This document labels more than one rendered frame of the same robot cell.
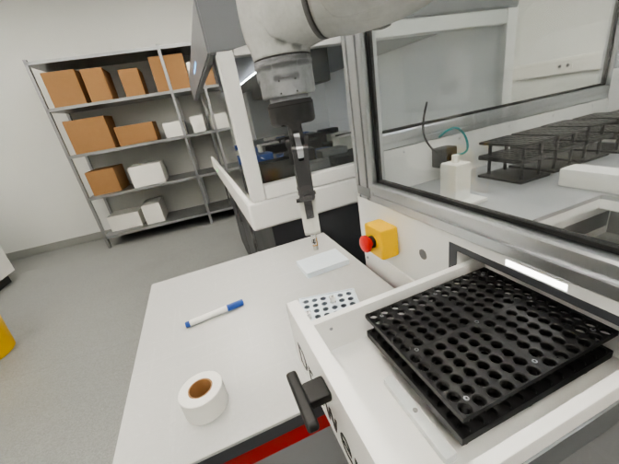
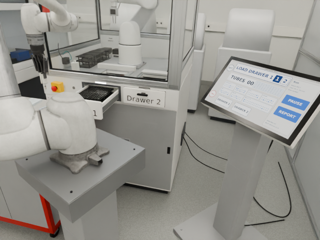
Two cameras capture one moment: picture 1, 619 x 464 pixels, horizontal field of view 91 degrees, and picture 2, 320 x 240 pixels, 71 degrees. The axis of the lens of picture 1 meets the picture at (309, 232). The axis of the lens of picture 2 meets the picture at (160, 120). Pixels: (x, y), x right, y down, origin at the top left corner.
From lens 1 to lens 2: 115 cm
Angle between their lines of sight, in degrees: 55
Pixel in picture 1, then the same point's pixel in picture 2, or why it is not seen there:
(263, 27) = (35, 27)
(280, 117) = (38, 49)
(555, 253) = (103, 77)
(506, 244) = (95, 78)
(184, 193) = not seen: outside the picture
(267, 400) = not seen: hidden behind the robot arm
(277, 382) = not seen: hidden behind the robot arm
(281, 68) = (39, 37)
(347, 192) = (18, 77)
